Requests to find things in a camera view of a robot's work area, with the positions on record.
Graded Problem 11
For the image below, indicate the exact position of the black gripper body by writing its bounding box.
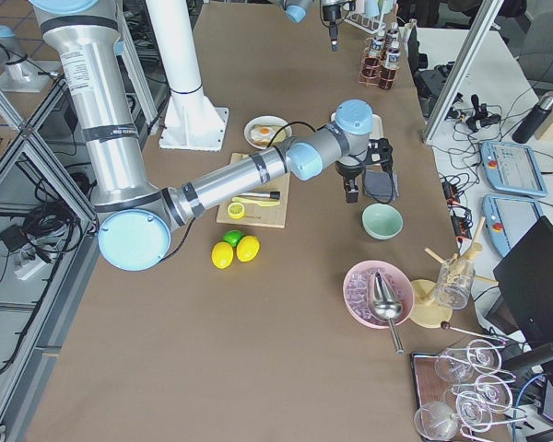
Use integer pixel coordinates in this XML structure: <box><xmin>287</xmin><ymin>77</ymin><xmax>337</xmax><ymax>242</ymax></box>
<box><xmin>321</xmin><ymin>0</ymin><xmax>346</xmax><ymax>27</ymax></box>
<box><xmin>335</xmin><ymin>138</ymin><xmax>393</xmax><ymax>187</ymax></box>

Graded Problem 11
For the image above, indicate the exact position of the blue teach pendant upper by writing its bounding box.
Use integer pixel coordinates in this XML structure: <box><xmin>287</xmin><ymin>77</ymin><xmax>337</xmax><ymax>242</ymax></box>
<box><xmin>480</xmin><ymin>141</ymin><xmax>548</xmax><ymax>197</ymax></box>

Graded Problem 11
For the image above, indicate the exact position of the white power strip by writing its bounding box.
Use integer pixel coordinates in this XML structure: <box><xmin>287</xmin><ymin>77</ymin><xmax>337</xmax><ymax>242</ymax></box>
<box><xmin>14</xmin><ymin>250</ymin><xmax>52</xmax><ymax>281</ymax></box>

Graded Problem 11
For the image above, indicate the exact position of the metal ice scoop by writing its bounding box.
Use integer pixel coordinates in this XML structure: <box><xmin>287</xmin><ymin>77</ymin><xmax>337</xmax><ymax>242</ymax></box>
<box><xmin>370</xmin><ymin>272</ymin><xmax>404</xmax><ymax>354</ymax></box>

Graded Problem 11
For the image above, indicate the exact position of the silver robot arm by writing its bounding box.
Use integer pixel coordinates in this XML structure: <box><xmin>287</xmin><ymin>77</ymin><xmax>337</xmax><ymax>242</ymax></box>
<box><xmin>275</xmin><ymin>0</ymin><xmax>347</xmax><ymax>52</ymax></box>
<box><xmin>34</xmin><ymin>1</ymin><xmax>393</xmax><ymax>271</ymax></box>

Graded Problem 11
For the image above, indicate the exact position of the yellow lemon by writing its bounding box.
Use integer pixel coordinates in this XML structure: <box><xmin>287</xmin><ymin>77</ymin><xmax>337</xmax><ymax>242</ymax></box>
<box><xmin>236</xmin><ymin>235</ymin><xmax>260</xmax><ymax>262</ymax></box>
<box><xmin>211</xmin><ymin>241</ymin><xmax>235</xmax><ymax>270</ymax></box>

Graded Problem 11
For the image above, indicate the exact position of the wine glass middle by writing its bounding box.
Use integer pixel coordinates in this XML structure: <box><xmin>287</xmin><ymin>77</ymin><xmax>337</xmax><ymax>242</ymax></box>
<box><xmin>442</xmin><ymin>375</ymin><xmax>513</xmax><ymax>413</ymax></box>

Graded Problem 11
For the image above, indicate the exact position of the yellow lemon right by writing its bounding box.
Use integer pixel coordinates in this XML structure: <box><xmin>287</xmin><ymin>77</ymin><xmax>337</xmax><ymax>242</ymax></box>
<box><xmin>236</xmin><ymin>235</ymin><xmax>260</xmax><ymax>262</ymax></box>

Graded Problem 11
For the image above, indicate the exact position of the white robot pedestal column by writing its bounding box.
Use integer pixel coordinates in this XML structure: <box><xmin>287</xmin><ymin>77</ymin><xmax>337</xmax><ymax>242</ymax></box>
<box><xmin>147</xmin><ymin>0</ymin><xmax>229</xmax><ymax>152</ymax></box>

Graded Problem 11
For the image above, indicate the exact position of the yellow plastic knife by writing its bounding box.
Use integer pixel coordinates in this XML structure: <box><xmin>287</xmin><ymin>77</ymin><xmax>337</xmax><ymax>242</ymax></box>
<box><xmin>231</xmin><ymin>197</ymin><xmax>281</xmax><ymax>207</ymax></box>

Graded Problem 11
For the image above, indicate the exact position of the white dish rack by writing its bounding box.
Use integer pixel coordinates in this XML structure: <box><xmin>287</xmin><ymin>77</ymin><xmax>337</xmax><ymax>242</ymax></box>
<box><xmin>343</xmin><ymin>0</ymin><xmax>396</xmax><ymax>35</ymax></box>

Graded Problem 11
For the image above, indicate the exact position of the wooden cutting board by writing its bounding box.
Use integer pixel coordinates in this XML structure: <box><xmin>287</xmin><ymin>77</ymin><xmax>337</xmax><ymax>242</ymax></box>
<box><xmin>216</xmin><ymin>153</ymin><xmax>289</xmax><ymax>228</ymax></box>

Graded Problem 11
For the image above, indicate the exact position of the copper wire bottle rack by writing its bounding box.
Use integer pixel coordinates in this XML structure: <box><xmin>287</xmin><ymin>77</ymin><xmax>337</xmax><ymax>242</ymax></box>
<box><xmin>358</xmin><ymin>38</ymin><xmax>385</xmax><ymax>87</ymax></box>

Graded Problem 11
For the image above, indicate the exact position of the yellow lemon left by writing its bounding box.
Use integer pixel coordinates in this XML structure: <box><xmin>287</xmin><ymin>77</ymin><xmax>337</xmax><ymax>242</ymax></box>
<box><xmin>211</xmin><ymin>241</ymin><xmax>235</xmax><ymax>270</ymax></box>

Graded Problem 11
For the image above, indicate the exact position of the round glass bottom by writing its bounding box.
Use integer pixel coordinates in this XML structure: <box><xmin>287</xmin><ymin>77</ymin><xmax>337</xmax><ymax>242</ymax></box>
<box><xmin>414</xmin><ymin>401</ymin><xmax>459</xmax><ymax>441</ymax></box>

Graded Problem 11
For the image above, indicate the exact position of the aluminium frame post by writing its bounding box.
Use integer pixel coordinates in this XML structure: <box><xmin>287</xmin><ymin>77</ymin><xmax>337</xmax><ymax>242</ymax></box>
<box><xmin>422</xmin><ymin>0</ymin><xmax>503</xmax><ymax>145</ymax></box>

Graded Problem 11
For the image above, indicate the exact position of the wine glass upper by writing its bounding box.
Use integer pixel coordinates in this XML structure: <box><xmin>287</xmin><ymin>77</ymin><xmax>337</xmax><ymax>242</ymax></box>
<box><xmin>434</xmin><ymin>339</ymin><xmax>501</xmax><ymax>383</ymax></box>

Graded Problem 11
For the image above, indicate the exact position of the fried egg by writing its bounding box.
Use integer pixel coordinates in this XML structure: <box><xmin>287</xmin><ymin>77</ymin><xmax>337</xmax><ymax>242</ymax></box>
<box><xmin>250</xmin><ymin>125</ymin><xmax>276</xmax><ymax>145</ymax></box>

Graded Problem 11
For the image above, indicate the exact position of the blue teach pendant lower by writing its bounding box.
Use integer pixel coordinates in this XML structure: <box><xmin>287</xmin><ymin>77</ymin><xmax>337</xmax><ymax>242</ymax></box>
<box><xmin>482</xmin><ymin>194</ymin><xmax>543</xmax><ymax>257</ymax></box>

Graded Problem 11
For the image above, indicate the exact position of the black monitor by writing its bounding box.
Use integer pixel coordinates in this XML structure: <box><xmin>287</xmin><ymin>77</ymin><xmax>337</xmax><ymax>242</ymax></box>
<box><xmin>493</xmin><ymin>215</ymin><xmax>553</xmax><ymax>344</ymax></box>

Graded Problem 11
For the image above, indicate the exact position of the half lemon slice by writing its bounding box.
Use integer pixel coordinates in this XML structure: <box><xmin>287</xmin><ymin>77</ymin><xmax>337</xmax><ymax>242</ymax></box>
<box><xmin>227</xmin><ymin>202</ymin><xmax>245</xmax><ymax>219</ymax></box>

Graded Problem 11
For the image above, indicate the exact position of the green bowl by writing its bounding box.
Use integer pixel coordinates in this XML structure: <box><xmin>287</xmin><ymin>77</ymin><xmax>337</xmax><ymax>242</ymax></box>
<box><xmin>361</xmin><ymin>204</ymin><xmax>404</xmax><ymax>240</ymax></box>

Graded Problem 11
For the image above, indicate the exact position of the white round plate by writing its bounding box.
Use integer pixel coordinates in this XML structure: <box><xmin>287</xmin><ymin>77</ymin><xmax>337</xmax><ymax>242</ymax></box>
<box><xmin>243</xmin><ymin>115</ymin><xmax>292</xmax><ymax>149</ymax></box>

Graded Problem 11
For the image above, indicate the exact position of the dark drink bottle back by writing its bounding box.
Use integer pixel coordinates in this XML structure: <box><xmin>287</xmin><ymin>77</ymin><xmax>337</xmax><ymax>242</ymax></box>
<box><xmin>363</xmin><ymin>28</ymin><xmax>399</xmax><ymax>69</ymax></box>

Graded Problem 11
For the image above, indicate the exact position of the grey folded cloth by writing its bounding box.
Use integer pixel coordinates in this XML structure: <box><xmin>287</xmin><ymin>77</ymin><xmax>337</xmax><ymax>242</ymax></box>
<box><xmin>363</xmin><ymin>169</ymin><xmax>399</xmax><ymax>204</ymax></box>

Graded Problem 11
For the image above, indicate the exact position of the wine glass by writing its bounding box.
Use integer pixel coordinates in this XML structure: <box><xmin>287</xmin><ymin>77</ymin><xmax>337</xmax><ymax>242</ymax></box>
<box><xmin>455</xmin><ymin>390</ymin><xmax>493</xmax><ymax>432</ymax></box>
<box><xmin>434</xmin><ymin>339</ymin><xmax>501</xmax><ymax>383</ymax></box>
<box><xmin>442</xmin><ymin>375</ymin><xmax>513</xmax><ymax>413</ymax></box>

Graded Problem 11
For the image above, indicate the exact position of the glass cup on stand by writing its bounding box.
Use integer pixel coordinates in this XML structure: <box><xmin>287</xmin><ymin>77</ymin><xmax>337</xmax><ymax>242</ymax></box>
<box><xmin>432</xmin><ymin>258</ymin><xmax>475</xmax><ymax>309</ymax></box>

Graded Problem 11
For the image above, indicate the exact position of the bread slice on plate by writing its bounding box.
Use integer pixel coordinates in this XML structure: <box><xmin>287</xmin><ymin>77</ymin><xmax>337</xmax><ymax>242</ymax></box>
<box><xmin>250</xmin><ymin>124</ymin><xmax>287</xmax><ymax>147</ymax></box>

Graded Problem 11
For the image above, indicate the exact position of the wooden cup stand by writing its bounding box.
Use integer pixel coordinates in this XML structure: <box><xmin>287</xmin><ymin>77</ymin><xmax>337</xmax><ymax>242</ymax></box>
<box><xmin>409</xmin><ymin>216</ymin><xmax>498</xmax><ymax>328</ymax></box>

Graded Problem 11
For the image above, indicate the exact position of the dark drink bottle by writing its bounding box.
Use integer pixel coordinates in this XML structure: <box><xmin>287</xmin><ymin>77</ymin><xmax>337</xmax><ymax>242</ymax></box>
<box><xmin>378</xmin><ymin>41</ymin><xmax>401</xmax><ymax>90</ymax></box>
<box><xmin>363</xmin><ymin>28</ymin><xmax>399</xmax><ymax>69</ymax></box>

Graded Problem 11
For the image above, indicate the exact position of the dark wooden glass tray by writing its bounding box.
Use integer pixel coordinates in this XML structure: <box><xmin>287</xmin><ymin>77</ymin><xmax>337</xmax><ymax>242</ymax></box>
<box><xmin>411</xmin><ymin>354</ymin><xmax>515</xmax><ymax>441</ymax></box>

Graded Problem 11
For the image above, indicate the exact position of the blue teach pendant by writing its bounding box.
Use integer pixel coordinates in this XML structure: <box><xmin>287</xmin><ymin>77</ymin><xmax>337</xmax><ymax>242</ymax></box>
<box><xmin>480</xmin><ymin>141</ymin><xmax>548</xmax><ymax>197</ymax></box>
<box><xmin>482</xmin><ymin>194</ymin><xmax>543</xmax><ymax>257</ymax></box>

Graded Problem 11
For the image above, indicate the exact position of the steel muddler bar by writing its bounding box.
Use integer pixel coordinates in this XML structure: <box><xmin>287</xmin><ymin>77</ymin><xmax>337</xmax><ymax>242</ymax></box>
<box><xmin>256</xmin><ymin>191</ymin><xmax>280</xmax><ymax>201</ymax></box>

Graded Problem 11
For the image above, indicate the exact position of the pink bowl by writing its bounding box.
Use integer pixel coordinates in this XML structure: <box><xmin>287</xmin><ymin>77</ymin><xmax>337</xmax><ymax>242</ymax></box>
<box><xmin>343</xmin><ymin>260</ymin><xmax>415</xmax><ymax>329</ymax></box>

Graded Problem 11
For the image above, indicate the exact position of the green lime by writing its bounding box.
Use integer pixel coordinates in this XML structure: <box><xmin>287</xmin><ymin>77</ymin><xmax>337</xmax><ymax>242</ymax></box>
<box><xmin>222</xmin><ymin>229</ymin><xmax>244</xmax><ymax>248</ymax></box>

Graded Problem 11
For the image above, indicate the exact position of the cream rabbit tray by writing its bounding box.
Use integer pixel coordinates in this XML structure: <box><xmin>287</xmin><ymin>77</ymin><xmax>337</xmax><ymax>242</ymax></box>
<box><xmin>330</xmin><ymin>111</ymin><xmax>388</xmax><ymax>166</ymax></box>

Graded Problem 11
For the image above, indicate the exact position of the wine glass lower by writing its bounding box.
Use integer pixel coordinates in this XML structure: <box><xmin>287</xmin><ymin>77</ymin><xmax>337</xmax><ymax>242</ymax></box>
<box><xmin>455</xmin><ymin>390</ymin><xmax>493</xmax><ymax>432</ymax></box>

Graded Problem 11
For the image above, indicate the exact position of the clear ice cubes pile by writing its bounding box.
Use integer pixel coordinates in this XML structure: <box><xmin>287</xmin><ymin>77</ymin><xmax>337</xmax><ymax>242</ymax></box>
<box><xmin>344</xmin><ymin>267</ymin><xmax>406</xmax><ymax>329</ymax></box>

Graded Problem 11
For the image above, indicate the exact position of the black water bottle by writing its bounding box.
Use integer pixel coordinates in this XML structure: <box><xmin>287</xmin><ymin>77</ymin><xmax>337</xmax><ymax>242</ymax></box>
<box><xmin>512</xmin><ymin>91</ymin><xmax>553</xmax><ymax>144</ymax></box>

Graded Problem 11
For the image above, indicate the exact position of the dark drink bottle front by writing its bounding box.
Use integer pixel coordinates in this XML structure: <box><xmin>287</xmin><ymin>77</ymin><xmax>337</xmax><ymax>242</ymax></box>
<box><xmin>378</xmin><ymin>41</ymin><xmax>401</xmax><ymax>90</ymax></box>

